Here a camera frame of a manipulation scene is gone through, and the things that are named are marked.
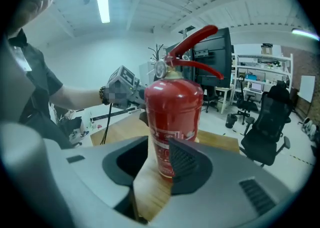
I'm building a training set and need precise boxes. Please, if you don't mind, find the whiteboard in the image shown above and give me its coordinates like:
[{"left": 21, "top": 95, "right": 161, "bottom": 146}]
[{"left": 297, "top": 75, "right": 316, "bottom": 104}]

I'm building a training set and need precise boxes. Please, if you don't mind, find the black high-back office chair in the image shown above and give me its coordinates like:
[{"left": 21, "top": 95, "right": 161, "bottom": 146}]
[{"left": 239, "top": 91, "right": 292, "bottom": 167}]

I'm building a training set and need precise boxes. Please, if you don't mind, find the red fire extinguisher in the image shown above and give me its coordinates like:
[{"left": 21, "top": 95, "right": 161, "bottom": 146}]
[{"left": 144, "top": 25, "right": 225, "bottom": 179}]

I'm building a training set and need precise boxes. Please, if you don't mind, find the black trash bin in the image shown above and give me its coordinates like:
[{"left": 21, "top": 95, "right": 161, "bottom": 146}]
[{"left": 225, "top": 113, "right": 238, "bottom": 129}]

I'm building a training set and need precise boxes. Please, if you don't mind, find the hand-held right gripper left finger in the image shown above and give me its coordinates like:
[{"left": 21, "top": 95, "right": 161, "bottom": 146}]
[{"left": 43, "top": 135, "right": 150, "bottom": 222}]

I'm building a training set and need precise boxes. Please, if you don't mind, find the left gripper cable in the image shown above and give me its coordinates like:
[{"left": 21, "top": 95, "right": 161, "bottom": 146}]
[{"left": 99, "top": 103, "right": 113, "bottom": 145}]

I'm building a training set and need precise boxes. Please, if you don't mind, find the white desk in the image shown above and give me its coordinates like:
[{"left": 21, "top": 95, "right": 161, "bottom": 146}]
[{"left": 214, "top": 85, "right": 236, "bottom": 115}]

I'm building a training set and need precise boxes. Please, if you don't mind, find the wooden bead bracelet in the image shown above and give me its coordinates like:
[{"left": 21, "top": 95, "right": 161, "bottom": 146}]
[{"left": 98, "top": 86, "right": 111, "bottom": 106}]

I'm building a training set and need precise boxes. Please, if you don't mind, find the white shelf rack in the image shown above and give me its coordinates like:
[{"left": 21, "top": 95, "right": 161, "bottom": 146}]
[{"left": 233, "top": 53, "right": 294, "bottom": 92}]

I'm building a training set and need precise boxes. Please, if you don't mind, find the person's left forearm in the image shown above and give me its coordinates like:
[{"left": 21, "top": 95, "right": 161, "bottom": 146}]
[{"left": 51, "top": 84, "right": 107, "bottom": 111}]

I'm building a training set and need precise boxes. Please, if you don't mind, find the white cabinet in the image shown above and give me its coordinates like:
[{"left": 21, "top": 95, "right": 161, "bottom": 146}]
[{"left": 138, "top": 61, "right": 156, "bottom": 85}]

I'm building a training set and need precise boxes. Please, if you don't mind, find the open laptop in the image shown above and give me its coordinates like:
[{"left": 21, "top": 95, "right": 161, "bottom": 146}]
[{"left": 249, "top": 82, "right": 263, "bottom": 93}]

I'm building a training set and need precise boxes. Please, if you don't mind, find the black coat rack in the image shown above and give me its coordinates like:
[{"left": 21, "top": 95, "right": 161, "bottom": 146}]
[{"left": 147, "top": 43, "right": 165, "bottom": 62}]

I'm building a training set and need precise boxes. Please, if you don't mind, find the person's black shirt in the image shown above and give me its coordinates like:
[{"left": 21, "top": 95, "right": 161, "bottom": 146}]
[{"left": 7, "top": 29, "right": 73, "bottom": 149}]

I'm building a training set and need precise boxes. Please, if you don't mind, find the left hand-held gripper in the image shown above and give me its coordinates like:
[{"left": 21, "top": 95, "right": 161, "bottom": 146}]
[{"left": 104, "top": 65, "right": 147, "bottom": 110}]

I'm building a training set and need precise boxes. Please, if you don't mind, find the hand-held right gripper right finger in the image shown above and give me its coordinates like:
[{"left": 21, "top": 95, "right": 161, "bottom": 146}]
[{"left": 151, "top": 138, "right": 293, "bottom": 228}]

